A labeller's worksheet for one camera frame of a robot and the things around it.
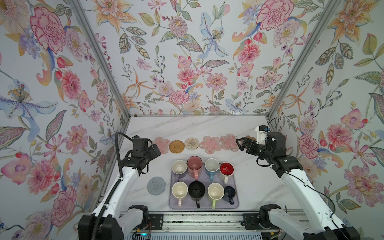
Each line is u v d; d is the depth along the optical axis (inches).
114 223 14.9
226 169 35.4
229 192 32.2
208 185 30.1
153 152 29.5
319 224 15.6
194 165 34.7
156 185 33.8
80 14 27.9
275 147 22.1
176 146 40.8
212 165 33.9
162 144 41.0
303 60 34.7
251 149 26.4
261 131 26.7
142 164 23.4
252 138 26.9
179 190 32.1
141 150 24.3
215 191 32.1
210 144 41.2
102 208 16.0
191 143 40.8
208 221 30.0
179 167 34.9
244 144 26.7
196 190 32.3
